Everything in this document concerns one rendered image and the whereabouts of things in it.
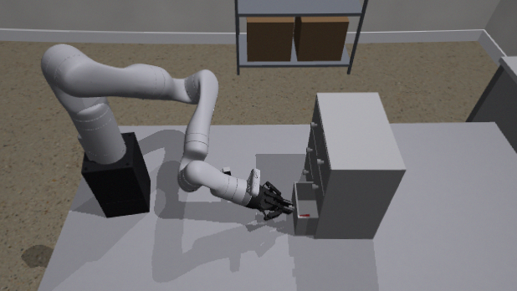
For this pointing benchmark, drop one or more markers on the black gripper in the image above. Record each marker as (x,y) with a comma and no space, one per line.
(270,201)

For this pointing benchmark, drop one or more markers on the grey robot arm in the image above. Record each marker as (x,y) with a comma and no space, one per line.
(77,75)

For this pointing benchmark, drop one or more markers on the grey chest of drawers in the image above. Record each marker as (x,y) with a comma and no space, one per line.
(366,166)

